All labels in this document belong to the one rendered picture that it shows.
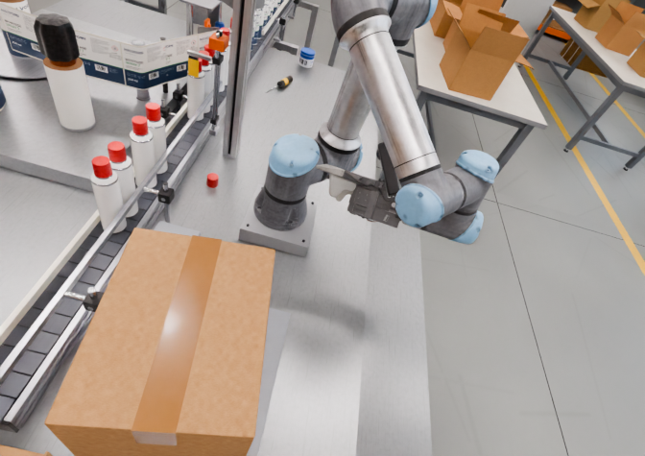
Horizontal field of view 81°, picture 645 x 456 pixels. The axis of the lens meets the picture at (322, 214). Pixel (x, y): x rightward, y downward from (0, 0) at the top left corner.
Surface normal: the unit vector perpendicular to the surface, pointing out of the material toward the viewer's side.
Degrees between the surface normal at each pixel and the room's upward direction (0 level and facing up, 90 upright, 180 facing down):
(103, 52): 90
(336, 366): 0
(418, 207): 90
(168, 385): 0
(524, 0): 90
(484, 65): 90
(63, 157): 0
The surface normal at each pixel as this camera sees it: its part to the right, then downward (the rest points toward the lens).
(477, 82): -0.04, 0.73
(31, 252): 0.25, -0.67
